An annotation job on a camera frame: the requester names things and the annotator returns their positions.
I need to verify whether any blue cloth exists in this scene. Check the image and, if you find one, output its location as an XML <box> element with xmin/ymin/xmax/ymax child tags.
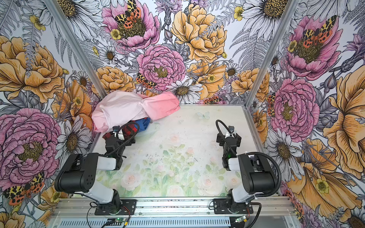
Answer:
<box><xmin>135</xmin><ymin>117</ymin><xmax>151</xmax><ymax>132</ymax></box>

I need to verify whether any red black plaid cloth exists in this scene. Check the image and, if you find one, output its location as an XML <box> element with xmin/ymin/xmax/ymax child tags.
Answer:
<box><xmin>102</xmin><ymin>121</ymin><xmax>142</xmax><ymax>141</ymax></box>

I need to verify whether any aluminium corner post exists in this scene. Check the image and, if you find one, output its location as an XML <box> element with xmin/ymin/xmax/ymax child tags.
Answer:
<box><xmin>45</xmin><ymin>1</ymin><xmax>107</xmax><ymax>99</ymax></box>
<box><xmin>244</xmin><ymin>0</ymin><xmax>300</xmax><ymax>108</ymax></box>

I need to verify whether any right aluminium corner post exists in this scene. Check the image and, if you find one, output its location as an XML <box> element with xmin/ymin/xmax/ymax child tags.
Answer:
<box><xmin>244</xmin><ymin>0</ymin><xmax>300</xmax><ymax>108</ymax></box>

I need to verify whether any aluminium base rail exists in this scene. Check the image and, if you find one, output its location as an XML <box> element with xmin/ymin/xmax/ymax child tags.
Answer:
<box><xmin>49</xmin><ymin>196</ymin><xmax>301</xmax><ymax>228</ymax></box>

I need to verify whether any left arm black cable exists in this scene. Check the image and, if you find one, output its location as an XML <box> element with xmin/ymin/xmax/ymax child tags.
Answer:
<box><xmin>104</xmin><ymin>122</ymin><xmax>140</xmax><ymax>158</ymax></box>

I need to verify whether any pink cloth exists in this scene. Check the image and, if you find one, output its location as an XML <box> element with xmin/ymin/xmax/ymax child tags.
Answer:
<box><xmin>92</xmin><ymin>91</ymin><xmax>180</xmax><ymax>133</ymax></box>

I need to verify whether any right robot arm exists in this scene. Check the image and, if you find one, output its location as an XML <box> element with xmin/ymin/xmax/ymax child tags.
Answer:
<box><xmin>213</xmin><ymin>126</ymin><xmax>281</xmax><ymax>215</ymax></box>

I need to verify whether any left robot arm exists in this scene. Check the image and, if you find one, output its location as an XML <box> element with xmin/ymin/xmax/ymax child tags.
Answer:
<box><xmin>54</xmin><ymin>122</ymin><xmax>140</xmax><ymax>215</ymax></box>

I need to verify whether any left aluminium corner post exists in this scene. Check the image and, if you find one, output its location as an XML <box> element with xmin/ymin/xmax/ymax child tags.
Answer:
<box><xmin>45</xmin><ymin>1</ymin><xmax>107</xmax><ymax>99</ymax></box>

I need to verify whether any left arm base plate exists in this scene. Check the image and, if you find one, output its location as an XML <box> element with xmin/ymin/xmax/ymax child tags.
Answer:
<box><xmin>94</xmin><ymin>199</ymin><xmax>137</xmax><ymax>216</ymax></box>

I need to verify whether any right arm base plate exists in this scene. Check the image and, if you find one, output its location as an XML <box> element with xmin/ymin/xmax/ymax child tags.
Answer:
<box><xmin>213</xmin><ymin>198</ymin><xmax>253</xmax><ymax>215</ymax></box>

